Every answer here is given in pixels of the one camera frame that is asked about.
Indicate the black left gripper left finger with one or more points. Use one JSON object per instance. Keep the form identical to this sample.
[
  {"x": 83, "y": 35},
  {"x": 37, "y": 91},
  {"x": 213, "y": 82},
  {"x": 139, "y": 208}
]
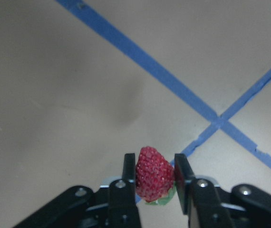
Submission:
[{"x": 128, "y": 179}]

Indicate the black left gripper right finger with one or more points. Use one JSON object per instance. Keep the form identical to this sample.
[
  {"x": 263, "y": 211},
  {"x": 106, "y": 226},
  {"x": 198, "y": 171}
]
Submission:
[{"x": 184, "y": 176}]

